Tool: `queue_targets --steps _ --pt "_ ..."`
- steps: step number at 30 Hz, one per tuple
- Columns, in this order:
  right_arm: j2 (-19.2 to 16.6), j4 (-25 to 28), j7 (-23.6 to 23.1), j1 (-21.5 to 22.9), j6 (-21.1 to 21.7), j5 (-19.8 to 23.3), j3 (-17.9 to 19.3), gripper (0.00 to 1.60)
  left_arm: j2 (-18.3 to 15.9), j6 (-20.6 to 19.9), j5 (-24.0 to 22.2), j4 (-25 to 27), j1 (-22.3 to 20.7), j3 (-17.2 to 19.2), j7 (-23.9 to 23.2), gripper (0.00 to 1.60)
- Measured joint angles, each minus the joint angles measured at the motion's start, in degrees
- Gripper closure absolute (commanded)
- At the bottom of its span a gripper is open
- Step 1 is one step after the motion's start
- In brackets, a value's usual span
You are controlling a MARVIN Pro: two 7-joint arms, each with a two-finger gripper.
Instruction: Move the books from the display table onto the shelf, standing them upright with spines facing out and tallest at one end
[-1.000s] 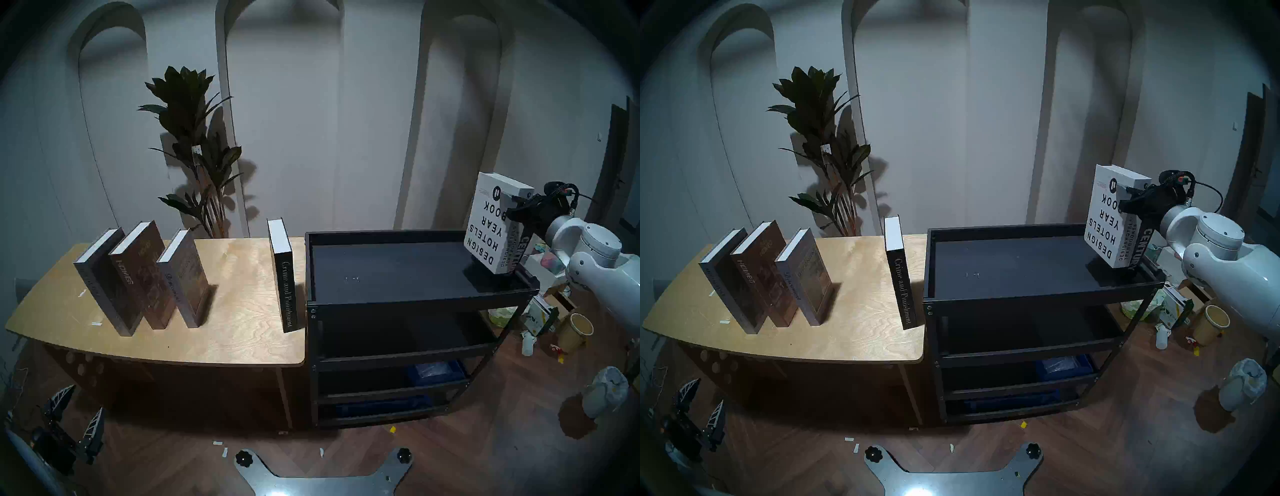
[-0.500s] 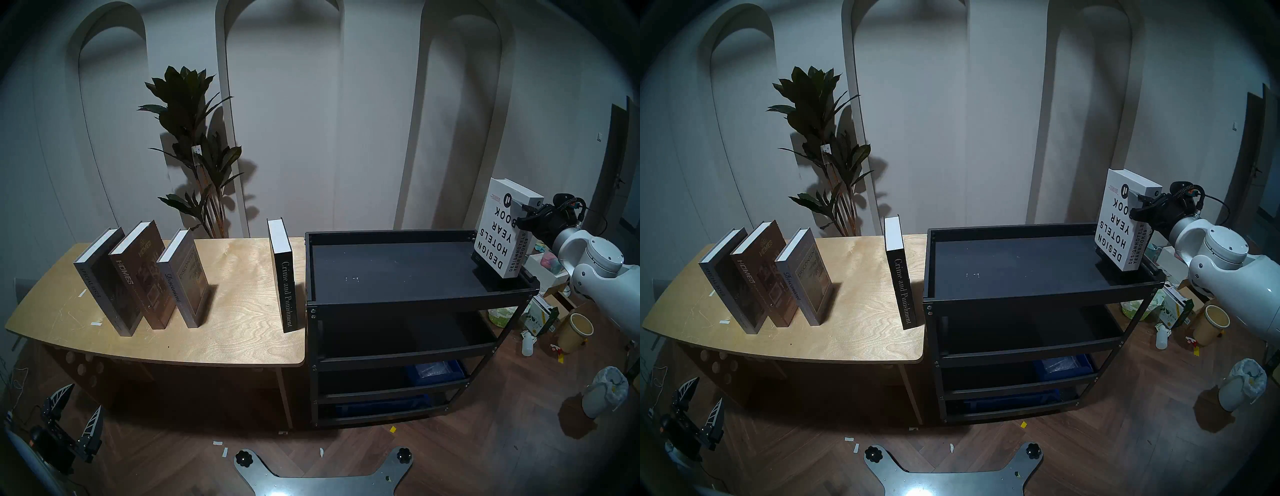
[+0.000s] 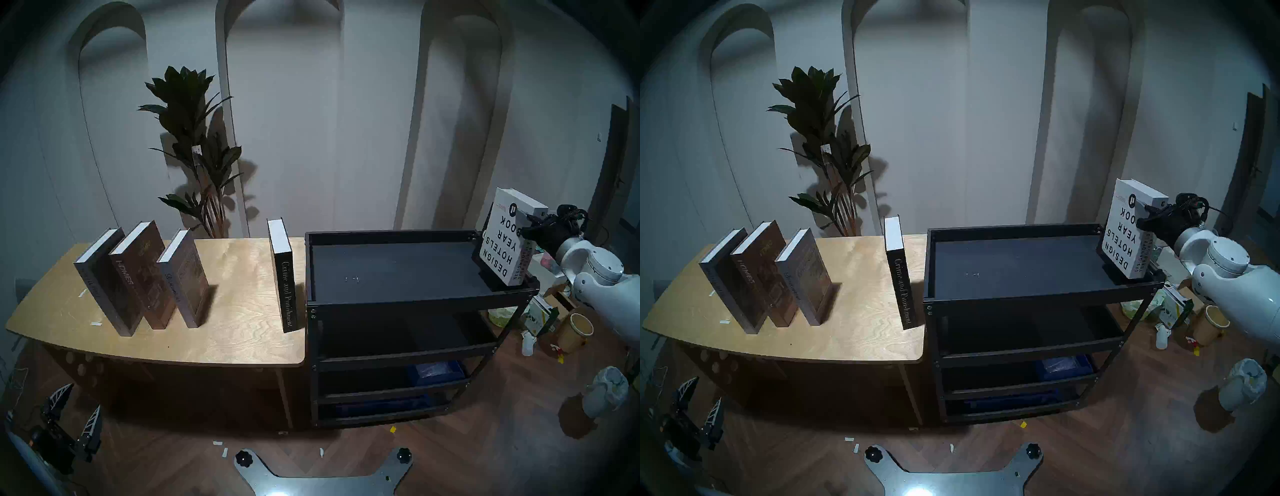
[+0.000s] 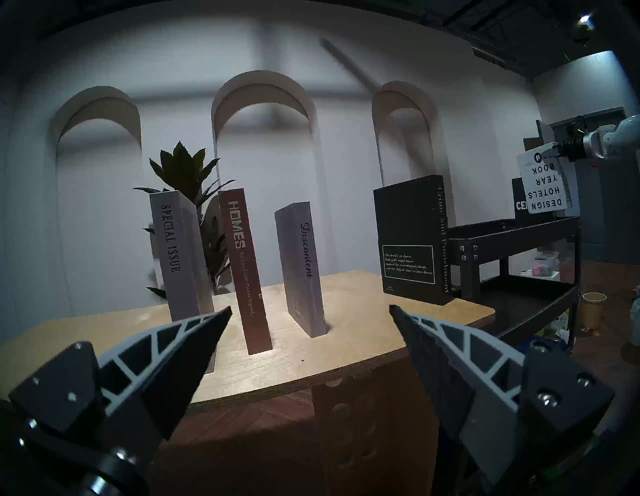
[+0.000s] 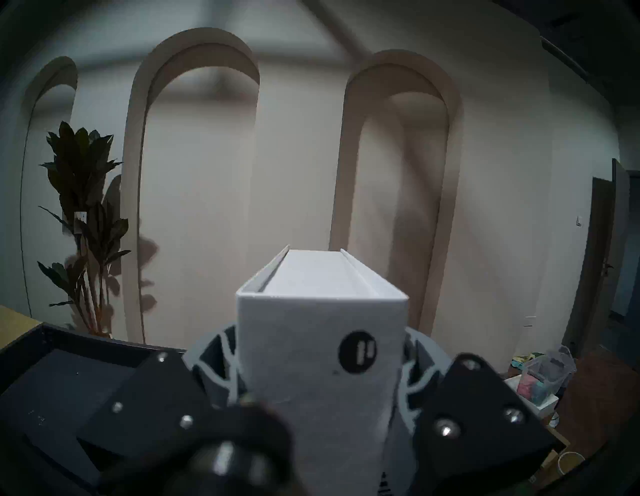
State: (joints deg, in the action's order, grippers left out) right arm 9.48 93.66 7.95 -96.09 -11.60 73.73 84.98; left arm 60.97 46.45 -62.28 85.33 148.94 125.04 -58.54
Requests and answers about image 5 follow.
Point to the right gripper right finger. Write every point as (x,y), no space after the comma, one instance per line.
(475,415)

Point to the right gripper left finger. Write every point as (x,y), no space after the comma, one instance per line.
(150,405)

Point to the white Designhotels Yearbook book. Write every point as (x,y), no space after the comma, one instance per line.
(320,390)

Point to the black metal shelf cart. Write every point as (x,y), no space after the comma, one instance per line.
(50,390)

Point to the wooden display table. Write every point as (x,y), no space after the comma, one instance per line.
(15,325)

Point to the white cardboard box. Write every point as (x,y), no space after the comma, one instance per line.
(530,397)

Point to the brown cardboard box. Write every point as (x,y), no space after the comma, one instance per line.
(557,445)

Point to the yellow bucket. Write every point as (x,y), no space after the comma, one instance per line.
(570,462)

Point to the tall green potted plant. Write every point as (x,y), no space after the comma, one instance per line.
(85,170)

